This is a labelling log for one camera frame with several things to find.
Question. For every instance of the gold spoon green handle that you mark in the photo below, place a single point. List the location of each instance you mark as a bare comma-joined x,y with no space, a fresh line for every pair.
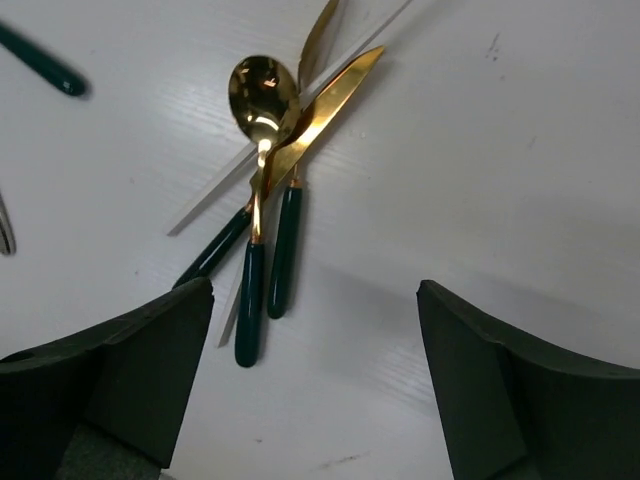
264,100
53,70

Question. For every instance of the gold fork green handle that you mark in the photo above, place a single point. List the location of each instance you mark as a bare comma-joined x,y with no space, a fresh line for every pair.
313,60

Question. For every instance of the gold knife green handle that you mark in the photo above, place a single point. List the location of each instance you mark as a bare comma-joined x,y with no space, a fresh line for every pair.
314,120

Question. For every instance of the silver fork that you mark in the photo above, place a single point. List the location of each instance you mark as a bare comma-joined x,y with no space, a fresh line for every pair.
8,243

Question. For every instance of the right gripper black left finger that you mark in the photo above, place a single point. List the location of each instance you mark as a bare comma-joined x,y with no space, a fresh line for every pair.
107,402

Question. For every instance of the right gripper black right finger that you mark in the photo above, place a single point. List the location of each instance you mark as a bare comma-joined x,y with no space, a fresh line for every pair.
514,406

